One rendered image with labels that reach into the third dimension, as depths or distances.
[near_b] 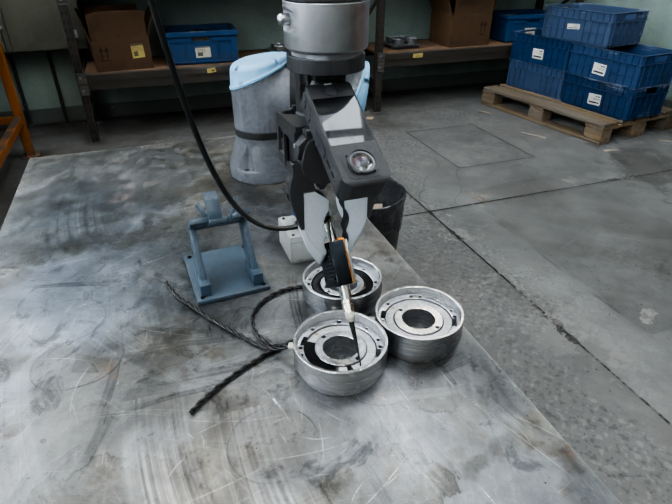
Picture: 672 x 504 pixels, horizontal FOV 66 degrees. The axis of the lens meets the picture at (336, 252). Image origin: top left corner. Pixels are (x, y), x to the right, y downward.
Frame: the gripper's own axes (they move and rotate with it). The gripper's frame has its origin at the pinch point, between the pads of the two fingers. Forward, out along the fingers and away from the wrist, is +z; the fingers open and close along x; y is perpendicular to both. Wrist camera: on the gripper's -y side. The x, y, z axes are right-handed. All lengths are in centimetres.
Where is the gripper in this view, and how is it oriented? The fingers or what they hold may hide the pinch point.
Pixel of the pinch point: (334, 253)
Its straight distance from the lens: 55.3
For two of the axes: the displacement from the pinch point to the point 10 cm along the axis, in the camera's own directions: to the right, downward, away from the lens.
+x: -9.2, 2.0, -3.3
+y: -3.8, -4.8, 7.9
